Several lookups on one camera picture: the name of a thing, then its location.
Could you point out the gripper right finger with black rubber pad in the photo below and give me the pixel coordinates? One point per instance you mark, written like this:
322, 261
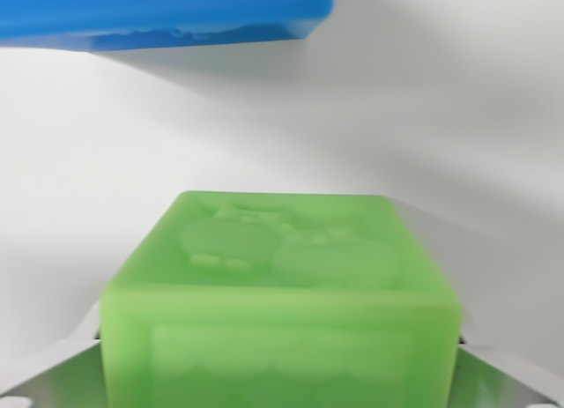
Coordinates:
502, 381

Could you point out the green embossed cube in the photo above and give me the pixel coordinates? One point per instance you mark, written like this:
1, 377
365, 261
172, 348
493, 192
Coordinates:
282, 320

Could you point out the gripper left finger with black rubber pad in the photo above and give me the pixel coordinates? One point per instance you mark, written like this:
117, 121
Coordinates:
57, 377

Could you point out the blue embossed cube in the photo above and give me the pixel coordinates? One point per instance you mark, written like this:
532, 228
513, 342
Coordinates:
154, 11

